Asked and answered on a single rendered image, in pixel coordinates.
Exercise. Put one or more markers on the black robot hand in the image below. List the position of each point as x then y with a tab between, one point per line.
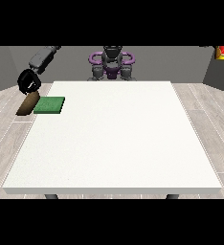
25	81

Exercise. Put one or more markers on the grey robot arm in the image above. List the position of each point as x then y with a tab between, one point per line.
42	59

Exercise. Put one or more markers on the green square pad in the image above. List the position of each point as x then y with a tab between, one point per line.
49	105

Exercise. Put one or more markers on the grey and purple robot trunk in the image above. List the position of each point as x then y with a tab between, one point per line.
111	65

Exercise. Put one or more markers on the dark table leg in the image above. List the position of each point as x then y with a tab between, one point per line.
51	196
172	196

